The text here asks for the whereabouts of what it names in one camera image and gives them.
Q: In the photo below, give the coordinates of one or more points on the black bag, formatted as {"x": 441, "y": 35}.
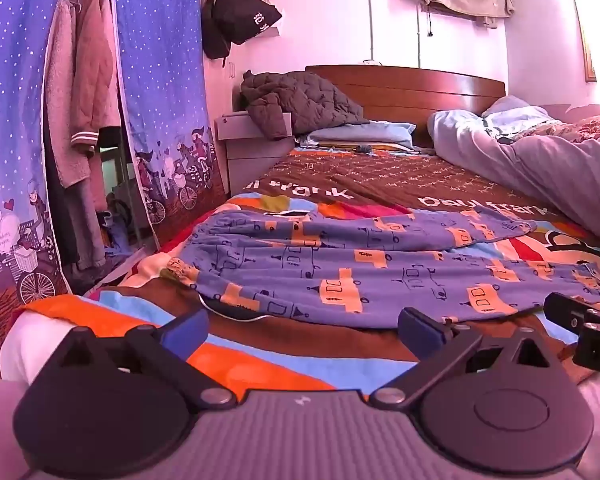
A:
{"x": 245, "y": 12}

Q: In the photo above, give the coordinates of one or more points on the lilac quilt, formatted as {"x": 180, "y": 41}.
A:
{"x": 555, "y": 170}

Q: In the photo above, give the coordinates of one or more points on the brown quilted jacket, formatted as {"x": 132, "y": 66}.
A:
{"x": 300, "y": 97}

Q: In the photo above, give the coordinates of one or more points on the wall picture frame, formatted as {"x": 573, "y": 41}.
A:
{"x": 586, "y": 45}

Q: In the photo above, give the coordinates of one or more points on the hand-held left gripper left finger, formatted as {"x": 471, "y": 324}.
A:
{"x": 186, "y": 334}

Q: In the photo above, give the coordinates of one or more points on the blue printed pants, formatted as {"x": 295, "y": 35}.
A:
{"x": 340, "y": 260}

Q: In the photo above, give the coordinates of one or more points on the colourful printed bed sheet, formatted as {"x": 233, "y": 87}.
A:
{"x": 375, "y": 185}

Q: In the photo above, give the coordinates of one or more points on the pink fleece robe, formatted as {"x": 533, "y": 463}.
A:
{"x": 62, "y": 110}

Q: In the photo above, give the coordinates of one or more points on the dark hanging bag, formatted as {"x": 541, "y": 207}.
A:
{"x": 214, "y": 35}

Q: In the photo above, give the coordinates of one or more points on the wooden headboard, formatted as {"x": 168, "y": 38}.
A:
{"x": 405, "y": 92}

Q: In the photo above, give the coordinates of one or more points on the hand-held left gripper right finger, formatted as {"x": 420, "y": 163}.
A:
{"x": 421, "y": 332}

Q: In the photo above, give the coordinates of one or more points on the wide blue printed wardrobe curtain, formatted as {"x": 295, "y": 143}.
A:
{"x": 10, "y": 110}

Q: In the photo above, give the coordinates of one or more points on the floral blanket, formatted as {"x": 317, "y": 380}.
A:
{"x": 590, "y": 127}

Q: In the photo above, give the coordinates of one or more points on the grey nightstand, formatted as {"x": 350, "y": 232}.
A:
{"x": 245, "y": 155}

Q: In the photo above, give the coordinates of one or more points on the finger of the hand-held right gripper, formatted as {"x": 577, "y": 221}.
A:
{"x": 596, "y": 349}
{"x": 567, "y": 309}

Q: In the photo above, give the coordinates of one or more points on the light blue pillow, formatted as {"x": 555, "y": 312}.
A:
{"x": 360, "y": 134}

